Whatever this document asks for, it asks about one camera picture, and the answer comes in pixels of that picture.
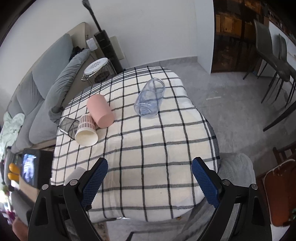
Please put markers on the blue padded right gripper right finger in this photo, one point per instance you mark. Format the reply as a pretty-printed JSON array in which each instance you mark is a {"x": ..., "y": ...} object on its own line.
[{"x": 220, "y": 193}]

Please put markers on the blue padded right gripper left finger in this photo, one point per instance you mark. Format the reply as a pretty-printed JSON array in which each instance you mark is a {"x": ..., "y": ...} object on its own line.
[{"x": 79, "y": 195}]

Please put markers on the white plastic cup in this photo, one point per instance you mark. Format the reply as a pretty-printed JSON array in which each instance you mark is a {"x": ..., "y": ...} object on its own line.
[{"x": 76, "y": 174}]

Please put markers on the striped paper cup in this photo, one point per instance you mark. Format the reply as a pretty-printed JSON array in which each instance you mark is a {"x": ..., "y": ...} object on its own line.
[{"x": 86, "y": 135}]

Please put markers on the pink plastic cup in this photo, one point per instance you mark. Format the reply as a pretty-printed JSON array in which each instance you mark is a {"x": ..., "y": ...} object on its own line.
[{"x": 100, "y": 111}]

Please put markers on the clear blue plastic cup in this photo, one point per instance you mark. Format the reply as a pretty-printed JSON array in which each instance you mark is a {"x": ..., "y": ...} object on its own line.
[{"x": 150, "y": 98}]

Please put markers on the brown wooden chair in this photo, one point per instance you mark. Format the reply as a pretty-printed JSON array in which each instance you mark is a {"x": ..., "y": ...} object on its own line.
[{"x": 277, "y": 187}]

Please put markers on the yellow rabbit ear toy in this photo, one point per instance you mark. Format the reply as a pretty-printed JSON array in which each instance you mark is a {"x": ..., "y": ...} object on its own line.
[{"x": 14, "y": 172}]

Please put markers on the dark transparent square container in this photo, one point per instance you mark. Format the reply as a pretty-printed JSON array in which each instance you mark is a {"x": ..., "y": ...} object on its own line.
[{"x": 69, "y": 127}]

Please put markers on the checkered white table cloth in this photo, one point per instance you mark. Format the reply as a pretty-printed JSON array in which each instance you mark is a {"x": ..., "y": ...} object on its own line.
[{"x": 149, "y": 174}]

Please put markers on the pale green blanket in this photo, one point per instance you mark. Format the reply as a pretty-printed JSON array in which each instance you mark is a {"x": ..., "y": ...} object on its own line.
[{"x": 10, "y": 131}]

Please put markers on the grey fabric sofa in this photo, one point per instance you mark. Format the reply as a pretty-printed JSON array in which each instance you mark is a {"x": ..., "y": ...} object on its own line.
[{"x": 48, "y": 87}]

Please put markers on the white round side table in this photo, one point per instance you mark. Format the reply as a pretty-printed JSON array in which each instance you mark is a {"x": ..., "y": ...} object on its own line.
[{"x": 99, "y": 71}]

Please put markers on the black bag on sofa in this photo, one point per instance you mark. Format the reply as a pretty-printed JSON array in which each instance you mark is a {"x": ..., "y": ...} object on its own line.
[{"x": 76, "y": 50}]

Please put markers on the dark glass display cabinet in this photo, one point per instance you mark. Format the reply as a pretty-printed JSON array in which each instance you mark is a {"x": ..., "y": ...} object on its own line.
[{"x": 234, "y": 41}]

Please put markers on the dark grey dining chair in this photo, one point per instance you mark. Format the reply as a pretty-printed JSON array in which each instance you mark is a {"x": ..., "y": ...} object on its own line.
[{"x": 264, "y": 48}]

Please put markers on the white hanging tag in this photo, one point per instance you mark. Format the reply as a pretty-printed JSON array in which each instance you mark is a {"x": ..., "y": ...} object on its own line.
[{"x": 91, "y": 44}]

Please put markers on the black upright vacuum cleaner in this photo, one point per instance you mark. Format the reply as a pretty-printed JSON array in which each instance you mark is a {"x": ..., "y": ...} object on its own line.
[{"x": 104, "y": 41}]

